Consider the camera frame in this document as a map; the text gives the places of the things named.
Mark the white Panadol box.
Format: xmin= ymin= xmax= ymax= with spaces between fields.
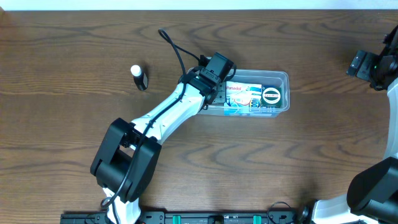
xmin=226 ymin=82 xmax=262 ymax=99

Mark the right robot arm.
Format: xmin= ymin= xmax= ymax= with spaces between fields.
xmin=297 ymin=28 xmax=397 ymax=223

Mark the blue fever patch box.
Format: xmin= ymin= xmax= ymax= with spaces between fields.
xmin=223 ymin=98 xmax=282 ymax=113

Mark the clear plastic container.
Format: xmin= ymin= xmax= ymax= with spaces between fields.
xmin=200 ymin=69 xmax=290 ymax=118

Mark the left black cable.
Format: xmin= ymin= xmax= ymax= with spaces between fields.
xmin=99 ymin=28 xmax=212 ymax=224

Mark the black mounting rail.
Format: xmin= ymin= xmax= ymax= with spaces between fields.
xmin=60 ymin=210 xmax=313 ymax=224

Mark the green ointment box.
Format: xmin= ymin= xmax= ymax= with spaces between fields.
xmin=261 ymin=86 xmax=282 ymax=108

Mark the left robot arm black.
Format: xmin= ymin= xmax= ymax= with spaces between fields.
xmin=90 ymin=53 xmax=236 ymax=223

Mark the black bottle white cap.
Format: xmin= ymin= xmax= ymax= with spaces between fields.
xmin=131 ymin=65 xmax=148 ymax=91

